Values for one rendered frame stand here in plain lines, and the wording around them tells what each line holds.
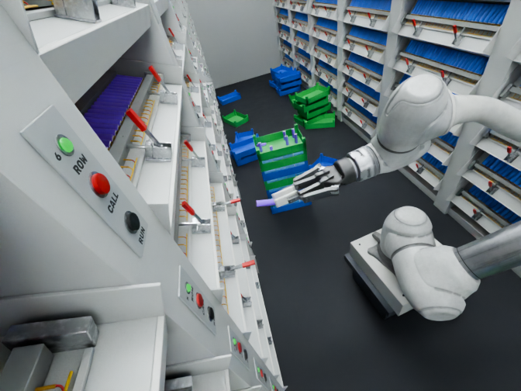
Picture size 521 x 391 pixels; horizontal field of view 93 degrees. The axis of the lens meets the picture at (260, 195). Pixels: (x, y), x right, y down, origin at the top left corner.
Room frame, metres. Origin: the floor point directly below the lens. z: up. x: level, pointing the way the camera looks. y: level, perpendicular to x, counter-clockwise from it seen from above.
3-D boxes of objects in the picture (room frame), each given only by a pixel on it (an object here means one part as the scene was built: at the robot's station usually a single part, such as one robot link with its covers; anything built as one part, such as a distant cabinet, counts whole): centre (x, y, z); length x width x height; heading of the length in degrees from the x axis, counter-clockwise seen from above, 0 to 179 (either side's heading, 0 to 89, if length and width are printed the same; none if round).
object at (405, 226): (0.52, -0.51, 0.47); 0.18 x 0.16 x 0.22; 165
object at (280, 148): (1.35, -0.20, 0.52); 0.30 x 0.20 x 0.08; 87
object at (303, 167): (1.35, -0.20, 0.36); 0.30 x 0.20 x 0.08; 87
